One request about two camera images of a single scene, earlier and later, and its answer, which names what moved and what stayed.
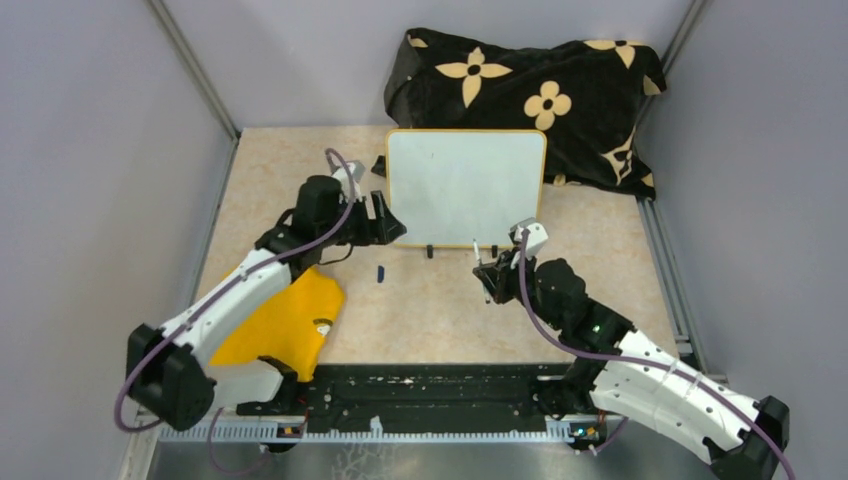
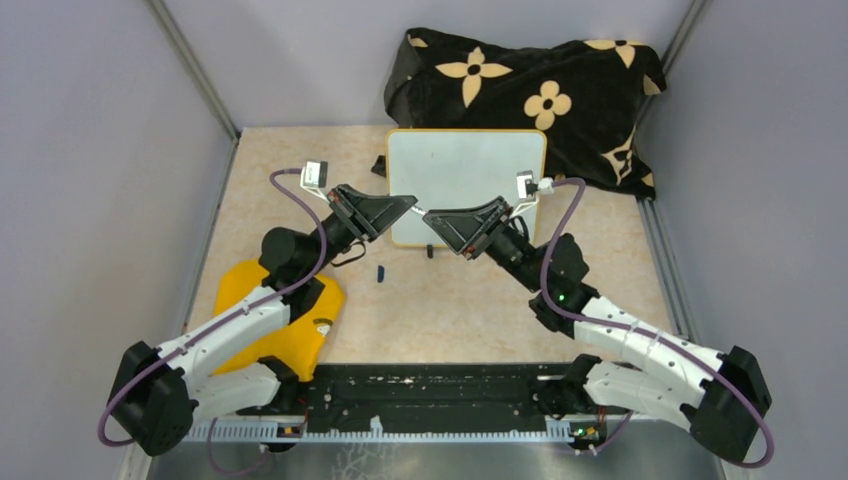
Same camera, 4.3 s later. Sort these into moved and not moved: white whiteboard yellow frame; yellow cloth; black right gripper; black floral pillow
Moved: black right gripper
Not moved: black floral pillow; yellow cloth; white whiteboard yellow frame
